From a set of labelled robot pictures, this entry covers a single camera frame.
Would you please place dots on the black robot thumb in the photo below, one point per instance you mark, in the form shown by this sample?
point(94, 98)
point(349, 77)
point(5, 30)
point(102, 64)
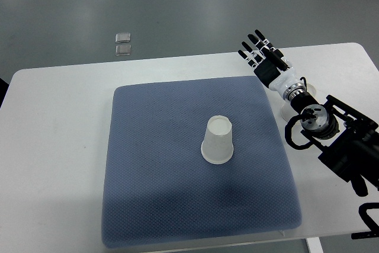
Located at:
point(276, 60)

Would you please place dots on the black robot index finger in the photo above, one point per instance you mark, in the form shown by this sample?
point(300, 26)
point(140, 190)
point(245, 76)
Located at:
point(264, 42)

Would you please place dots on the white paper cup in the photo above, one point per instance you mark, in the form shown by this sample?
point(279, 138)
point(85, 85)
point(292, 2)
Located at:
point(287, 112)
point(217, 146)

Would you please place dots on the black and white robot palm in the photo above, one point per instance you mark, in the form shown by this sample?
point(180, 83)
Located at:
point(286, 83)

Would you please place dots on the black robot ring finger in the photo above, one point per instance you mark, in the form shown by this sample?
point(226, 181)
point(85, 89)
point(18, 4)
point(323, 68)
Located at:
point(249, 50)

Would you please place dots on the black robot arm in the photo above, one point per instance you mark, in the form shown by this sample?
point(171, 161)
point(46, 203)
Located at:
point(347, 139)

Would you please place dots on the black object at left edge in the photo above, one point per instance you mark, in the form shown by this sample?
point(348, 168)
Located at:
point(3, 90)

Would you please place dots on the white paper cup on pad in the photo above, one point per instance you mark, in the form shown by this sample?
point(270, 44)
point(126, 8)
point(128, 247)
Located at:
point(217, 146)

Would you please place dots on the blue textured foam pad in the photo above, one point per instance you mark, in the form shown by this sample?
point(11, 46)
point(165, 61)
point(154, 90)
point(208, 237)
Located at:
point(158, 187)

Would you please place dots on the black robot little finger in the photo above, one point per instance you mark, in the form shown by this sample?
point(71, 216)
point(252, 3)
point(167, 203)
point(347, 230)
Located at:
point(252, 59)

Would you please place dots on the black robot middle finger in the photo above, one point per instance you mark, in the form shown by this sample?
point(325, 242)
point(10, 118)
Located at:
point(254, 39)

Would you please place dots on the upper silver floor plate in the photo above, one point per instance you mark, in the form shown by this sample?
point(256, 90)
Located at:
point(124, 37)

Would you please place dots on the white table leg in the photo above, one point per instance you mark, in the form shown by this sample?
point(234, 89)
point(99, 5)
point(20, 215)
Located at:
point(314, 245)

